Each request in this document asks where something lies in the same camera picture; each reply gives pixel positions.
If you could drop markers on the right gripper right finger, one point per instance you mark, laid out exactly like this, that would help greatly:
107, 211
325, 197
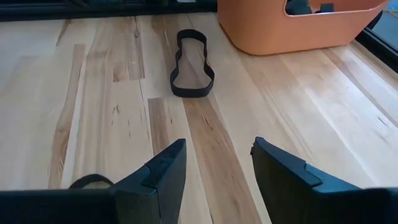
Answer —
311, 205

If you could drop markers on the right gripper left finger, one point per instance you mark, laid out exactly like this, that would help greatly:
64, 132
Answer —
93, 208

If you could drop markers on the orange plastic basket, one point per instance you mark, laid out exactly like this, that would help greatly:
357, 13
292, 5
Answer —
264, 31

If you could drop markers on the black table rail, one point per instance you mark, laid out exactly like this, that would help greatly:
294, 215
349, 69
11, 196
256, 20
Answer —
379, 46

